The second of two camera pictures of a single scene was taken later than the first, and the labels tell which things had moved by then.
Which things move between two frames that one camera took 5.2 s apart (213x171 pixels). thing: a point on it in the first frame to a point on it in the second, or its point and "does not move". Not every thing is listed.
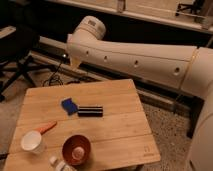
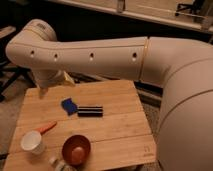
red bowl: [76, 149] does not move
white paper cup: [32, 141] does not move
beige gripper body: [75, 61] to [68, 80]
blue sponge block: [69, 106] does not move
